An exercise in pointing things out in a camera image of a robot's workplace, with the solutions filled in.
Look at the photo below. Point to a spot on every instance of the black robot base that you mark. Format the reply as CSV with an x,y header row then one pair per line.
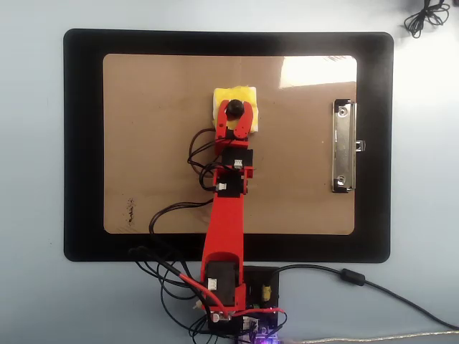
x,y
258,279

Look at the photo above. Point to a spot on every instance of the brown clipboard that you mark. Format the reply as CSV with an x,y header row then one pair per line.
x,y
161,107

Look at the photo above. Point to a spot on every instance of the black mat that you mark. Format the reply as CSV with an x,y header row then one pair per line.
x,y
82,107

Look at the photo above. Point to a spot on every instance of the yellow sponge with black knob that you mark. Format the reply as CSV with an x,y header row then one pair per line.
x,y
236,93

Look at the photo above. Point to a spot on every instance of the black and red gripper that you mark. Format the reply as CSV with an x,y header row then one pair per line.
x,y
236,156

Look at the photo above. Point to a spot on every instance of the silver metal clipboard clip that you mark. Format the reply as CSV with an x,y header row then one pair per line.
x,y
342,143

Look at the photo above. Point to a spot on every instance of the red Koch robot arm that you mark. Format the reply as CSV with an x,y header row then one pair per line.
x,y
226,229

